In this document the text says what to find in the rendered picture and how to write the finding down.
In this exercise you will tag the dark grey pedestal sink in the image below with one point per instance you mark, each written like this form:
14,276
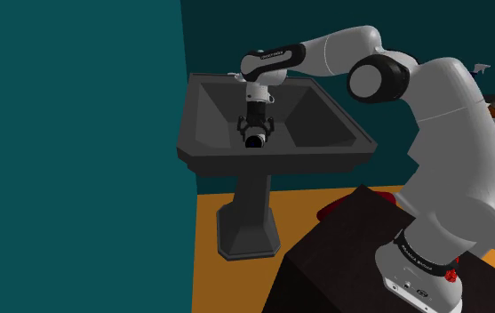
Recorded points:
247,173

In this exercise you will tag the small white figure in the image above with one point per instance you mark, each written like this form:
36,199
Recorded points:
481,69

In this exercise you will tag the dark red rug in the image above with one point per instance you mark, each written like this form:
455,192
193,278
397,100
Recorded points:
330,209

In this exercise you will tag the white and black cylinder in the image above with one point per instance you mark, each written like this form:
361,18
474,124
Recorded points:
255,141

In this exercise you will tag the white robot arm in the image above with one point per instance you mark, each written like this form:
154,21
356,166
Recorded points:
450,143

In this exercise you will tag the dark robot stand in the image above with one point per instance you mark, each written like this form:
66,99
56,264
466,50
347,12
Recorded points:
338,260

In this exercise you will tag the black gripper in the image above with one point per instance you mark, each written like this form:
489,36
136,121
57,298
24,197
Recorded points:
256,113

